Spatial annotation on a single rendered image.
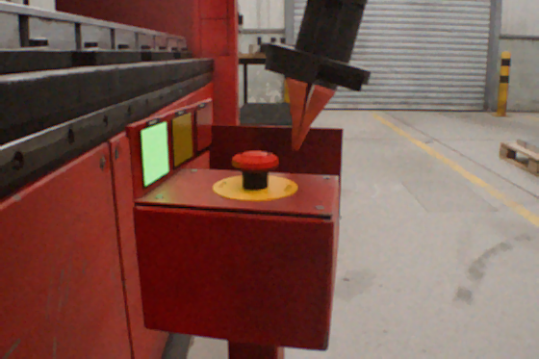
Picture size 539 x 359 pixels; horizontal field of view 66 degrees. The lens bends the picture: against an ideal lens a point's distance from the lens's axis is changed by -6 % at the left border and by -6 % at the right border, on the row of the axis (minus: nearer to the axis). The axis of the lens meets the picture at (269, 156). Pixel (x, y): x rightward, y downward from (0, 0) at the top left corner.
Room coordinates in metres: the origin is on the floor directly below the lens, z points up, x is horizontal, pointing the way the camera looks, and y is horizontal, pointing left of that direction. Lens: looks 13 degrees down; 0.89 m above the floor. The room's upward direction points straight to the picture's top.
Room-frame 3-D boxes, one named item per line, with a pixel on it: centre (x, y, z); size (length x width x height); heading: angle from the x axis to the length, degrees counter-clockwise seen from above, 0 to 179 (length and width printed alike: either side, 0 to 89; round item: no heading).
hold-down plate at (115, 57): (0.92, 0.33, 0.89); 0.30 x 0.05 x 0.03; 1
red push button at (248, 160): (0.36, 0.01, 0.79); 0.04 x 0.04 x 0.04
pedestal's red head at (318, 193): (0.41, 0.01, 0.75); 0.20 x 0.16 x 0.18; 169
